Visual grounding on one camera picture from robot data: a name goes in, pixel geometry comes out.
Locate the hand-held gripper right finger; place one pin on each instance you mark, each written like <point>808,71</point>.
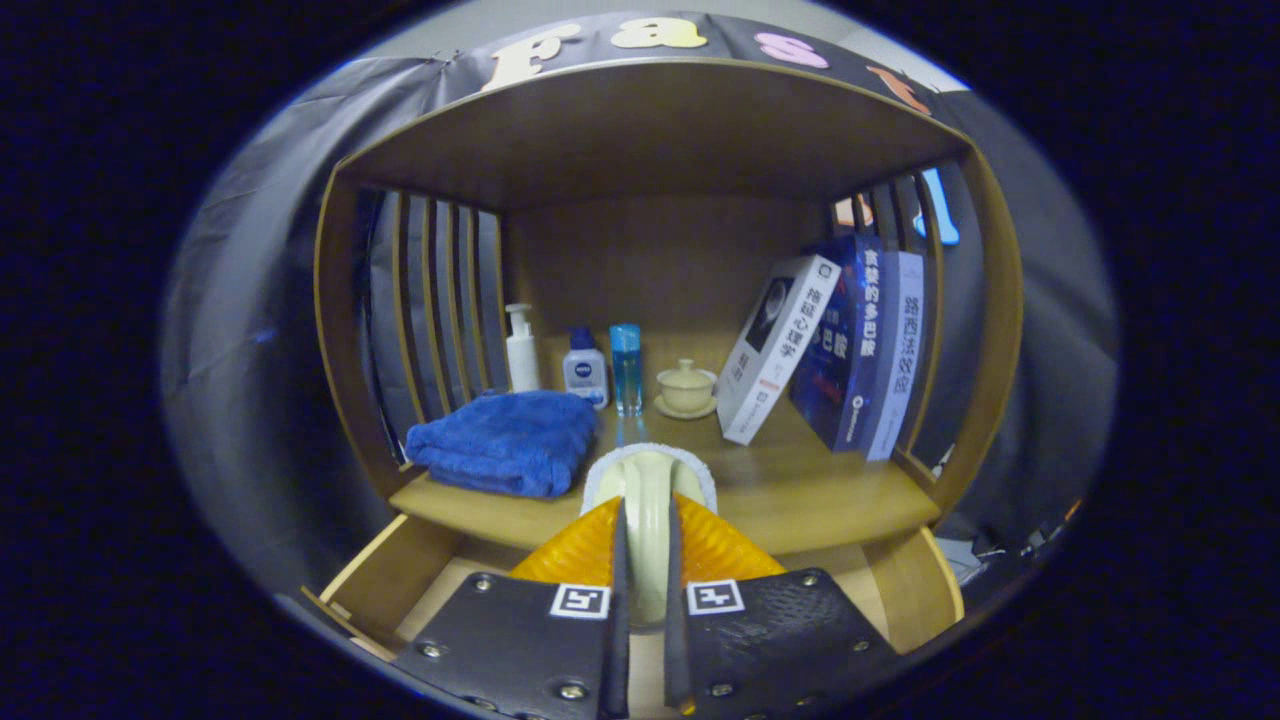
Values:
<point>675,650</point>

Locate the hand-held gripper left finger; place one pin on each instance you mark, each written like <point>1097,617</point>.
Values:
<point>620,640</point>

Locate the cream brush with white sponge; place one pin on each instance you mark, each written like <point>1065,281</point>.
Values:
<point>648,520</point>

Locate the wooden drawer with black knob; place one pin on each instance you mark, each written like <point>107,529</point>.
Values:
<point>900,590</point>

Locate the wooden countertop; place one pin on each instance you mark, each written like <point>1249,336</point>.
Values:
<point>800,490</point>

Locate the wooden cabinet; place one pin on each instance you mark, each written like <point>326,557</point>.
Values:
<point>650,140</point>

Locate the blue folded towel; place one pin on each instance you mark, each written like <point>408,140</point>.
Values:
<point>510,440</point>

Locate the cream lidded teacup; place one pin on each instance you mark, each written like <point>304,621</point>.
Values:
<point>686,390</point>

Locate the clear blue bottle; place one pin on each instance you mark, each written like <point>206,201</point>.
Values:
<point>626,375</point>

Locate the white bottle with blue cap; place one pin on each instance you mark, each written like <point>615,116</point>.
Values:
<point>585,375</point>

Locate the white pump bottle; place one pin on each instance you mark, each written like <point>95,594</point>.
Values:
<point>522,365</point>

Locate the white book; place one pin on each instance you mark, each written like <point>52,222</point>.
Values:
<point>775,350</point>

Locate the dark blue book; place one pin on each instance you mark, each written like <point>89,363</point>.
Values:
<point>845,350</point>

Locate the light blue book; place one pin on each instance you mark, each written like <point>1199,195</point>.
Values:
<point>900,350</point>

